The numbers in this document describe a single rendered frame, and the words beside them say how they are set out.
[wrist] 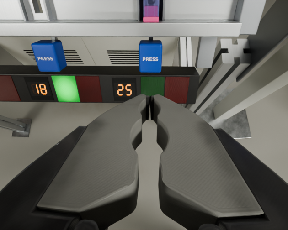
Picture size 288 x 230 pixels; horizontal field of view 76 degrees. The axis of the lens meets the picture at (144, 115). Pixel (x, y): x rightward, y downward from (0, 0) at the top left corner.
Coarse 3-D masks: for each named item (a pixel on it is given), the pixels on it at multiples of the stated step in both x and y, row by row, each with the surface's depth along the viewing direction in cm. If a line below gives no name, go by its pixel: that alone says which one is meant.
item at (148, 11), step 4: (144, 0) 16; (148, 0) 16; (152, 0) 16; (156, 0) 16; (144, 4) 16; (148, 4) 16; (152, 4) 16; (156, 4) 16; (144, 8) 16; (148, 8) 16; (152, 8) 16; (156, 8) 16; (144, 12) 16; (148, 12) 16; (152, 12) 16; (156, 12) 16; (144, 16) 17; (148, 16) 17; (152, 16) 17; (156, 16) 17
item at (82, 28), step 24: (0, 24) 17; (24, 24) 17; (48, 24) 17; (72, 24) 17; (96, 24) 17; (120, 24) 16; (144, 24) 16; (168, 24) 16; (192, 24) 16; (216, 24) 16; (240, 24) 16
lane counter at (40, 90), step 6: (24, 78) 23; (30, 78) 23; (36, 78) 23; (42, 78) 23; (30, 84) 23; (36, 84) 23; (42, 84) 23; (48, 84) 23; (30, 90) 24; (36, 90) 24; (42, 90) 24; (48, 90) 24; (36, 96) 24; (42, 96) 24; (48, 96) 24
